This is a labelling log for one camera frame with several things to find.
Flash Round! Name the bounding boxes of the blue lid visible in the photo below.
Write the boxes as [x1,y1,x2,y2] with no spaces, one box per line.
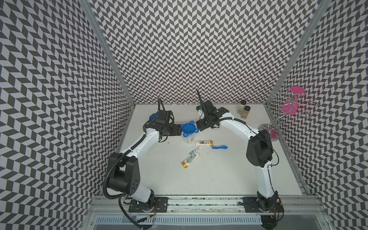
[149,113,159,122]
[182,121,199,138]

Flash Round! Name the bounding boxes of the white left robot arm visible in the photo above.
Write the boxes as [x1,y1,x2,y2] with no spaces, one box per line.
[103,98,182,211]

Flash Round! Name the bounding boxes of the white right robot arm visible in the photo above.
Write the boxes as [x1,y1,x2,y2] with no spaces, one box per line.
[196,90,285,215]

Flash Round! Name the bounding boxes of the blue toothbrush upper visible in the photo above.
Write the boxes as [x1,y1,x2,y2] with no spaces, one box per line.
[212,145,228,150]

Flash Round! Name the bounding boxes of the pink plastic glass upper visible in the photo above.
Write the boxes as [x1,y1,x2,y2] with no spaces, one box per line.
[289,86,305,94]

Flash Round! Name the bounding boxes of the aluminium front rail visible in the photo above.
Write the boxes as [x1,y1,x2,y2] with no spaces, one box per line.
[80,195,334,230]

